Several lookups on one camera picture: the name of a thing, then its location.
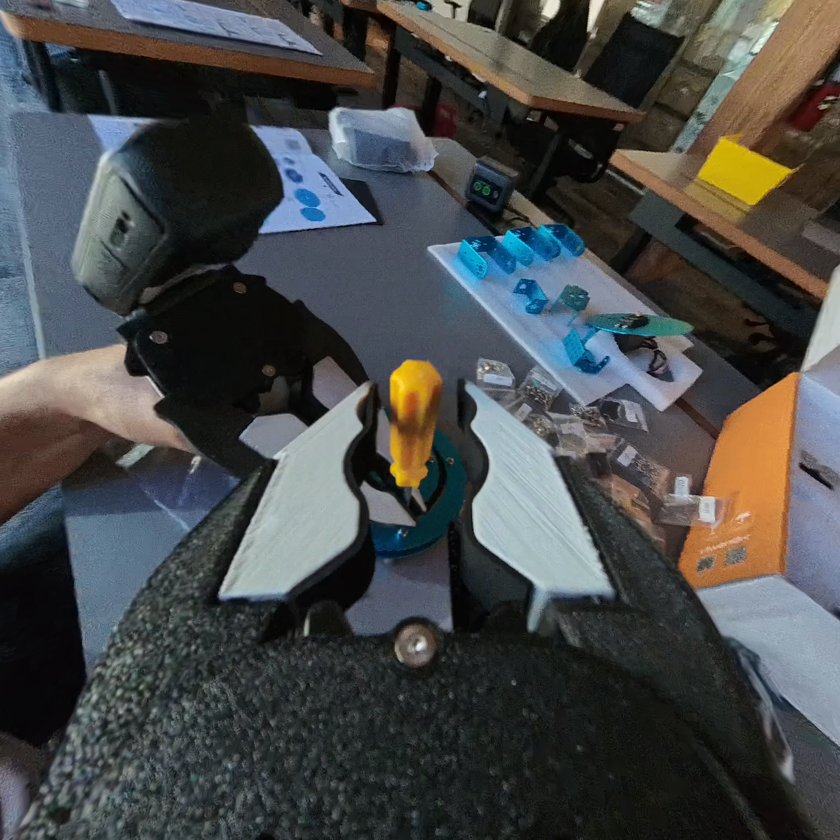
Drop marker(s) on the white printed sheet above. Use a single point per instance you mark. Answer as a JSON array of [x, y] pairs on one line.
[[216, 19]]

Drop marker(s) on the white wrapped grey package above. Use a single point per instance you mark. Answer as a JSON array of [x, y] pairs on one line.
[[380, 141]]

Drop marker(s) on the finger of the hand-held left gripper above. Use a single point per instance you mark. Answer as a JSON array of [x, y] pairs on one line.
[[275, 433], [334, 387]]

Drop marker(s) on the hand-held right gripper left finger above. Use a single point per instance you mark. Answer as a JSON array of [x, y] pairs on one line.
[[302, 518]]

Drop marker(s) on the orange white cardboard box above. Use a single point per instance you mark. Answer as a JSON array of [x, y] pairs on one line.
[[748, 472]]

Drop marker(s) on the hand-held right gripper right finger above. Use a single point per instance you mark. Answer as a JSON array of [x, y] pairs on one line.
[[531, 518]]

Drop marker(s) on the dark blue cloth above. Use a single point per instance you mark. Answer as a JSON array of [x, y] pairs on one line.
[[39, 623]]

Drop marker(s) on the yellow plastic bin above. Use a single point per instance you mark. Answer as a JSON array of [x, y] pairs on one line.
[[741, 174]]

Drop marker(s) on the red fire extinguisher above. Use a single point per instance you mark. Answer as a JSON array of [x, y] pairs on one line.
[[814, 108]]

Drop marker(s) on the white foam sheet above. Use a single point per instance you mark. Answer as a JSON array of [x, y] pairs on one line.
[[525, 328]]

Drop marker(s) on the clear plastic bag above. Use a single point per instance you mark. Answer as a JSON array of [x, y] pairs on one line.
[[197, 499]]

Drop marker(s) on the blue round metal turntable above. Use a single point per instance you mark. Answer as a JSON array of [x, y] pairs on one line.
[[420, 531]]

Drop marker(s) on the wooden column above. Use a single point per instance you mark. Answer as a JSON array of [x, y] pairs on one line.
[[768, 72]]

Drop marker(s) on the person's left hand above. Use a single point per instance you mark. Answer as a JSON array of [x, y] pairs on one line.
[[131, 407]]

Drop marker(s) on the person's left forearm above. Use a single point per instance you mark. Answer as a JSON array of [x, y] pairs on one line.
[[46, 420]]

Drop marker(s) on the pile of small hardware bags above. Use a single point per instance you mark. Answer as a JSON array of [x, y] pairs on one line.
[[590, 426]]

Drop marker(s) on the grey charger with screen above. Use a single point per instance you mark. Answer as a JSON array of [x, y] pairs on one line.
[[489, 187]]

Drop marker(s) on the black office chair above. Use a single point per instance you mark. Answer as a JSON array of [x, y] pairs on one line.
[[630, 59]]

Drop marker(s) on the blue round servo plate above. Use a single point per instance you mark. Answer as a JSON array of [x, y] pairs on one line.
[[643, 325]]

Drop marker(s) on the assembly instruction sheet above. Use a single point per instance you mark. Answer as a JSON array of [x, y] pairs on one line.
[[328, 197]]

